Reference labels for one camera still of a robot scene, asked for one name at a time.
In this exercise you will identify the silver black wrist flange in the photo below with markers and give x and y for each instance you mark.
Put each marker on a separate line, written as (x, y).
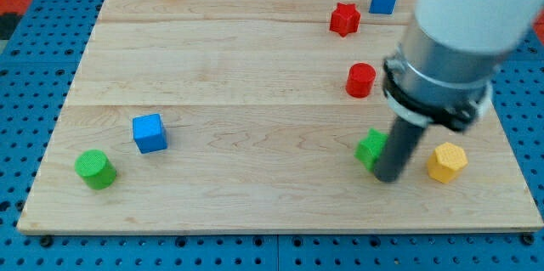
(427, 82)

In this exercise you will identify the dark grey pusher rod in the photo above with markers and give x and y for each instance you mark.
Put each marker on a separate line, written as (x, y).
(402, 141)

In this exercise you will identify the green star block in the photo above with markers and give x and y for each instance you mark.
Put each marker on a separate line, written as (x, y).
(370, 148)

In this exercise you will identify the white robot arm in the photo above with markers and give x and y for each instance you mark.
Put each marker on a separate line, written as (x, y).
(480, 26)

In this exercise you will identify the red star block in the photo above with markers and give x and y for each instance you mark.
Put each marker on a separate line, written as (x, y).
(345, 19)

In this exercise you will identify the yellow hexagon block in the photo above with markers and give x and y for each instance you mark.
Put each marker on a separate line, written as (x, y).
(446, 162)

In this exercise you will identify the red cylinder block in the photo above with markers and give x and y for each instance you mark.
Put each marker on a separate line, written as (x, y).
(361, 77)

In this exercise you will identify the blue triangular prism block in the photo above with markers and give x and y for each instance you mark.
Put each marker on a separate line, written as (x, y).
(382, 6)

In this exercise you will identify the wooden board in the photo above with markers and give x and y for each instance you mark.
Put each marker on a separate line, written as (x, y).
(260, 131)

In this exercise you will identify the blue cube block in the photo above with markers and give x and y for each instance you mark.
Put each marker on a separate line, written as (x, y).
(149, 134)

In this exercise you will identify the green cylinder block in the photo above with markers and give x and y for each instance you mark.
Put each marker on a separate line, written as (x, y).
(95, 169)

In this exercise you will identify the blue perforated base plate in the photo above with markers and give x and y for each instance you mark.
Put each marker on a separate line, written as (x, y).
(37, 67)

